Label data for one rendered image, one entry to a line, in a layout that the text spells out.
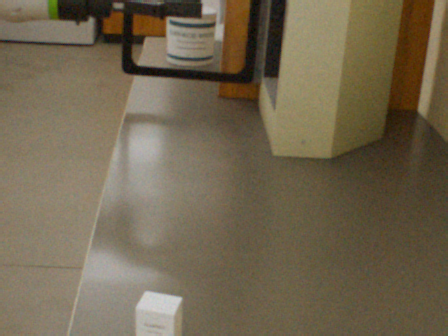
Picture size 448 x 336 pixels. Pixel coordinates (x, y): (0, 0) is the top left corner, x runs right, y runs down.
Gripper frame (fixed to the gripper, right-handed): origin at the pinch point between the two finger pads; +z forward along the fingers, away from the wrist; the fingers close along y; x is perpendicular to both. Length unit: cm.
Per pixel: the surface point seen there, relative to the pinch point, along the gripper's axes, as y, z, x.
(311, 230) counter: -44, 19, 25
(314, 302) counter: -65, 16, 25
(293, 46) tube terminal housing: -14.2, 17.7, 4.1
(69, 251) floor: 115, -44, 120
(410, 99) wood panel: 23, 54, 23
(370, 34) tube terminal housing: -8.1, 33.1, 1.7
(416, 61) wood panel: 23, 54, 13
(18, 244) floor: 119, -65, 120
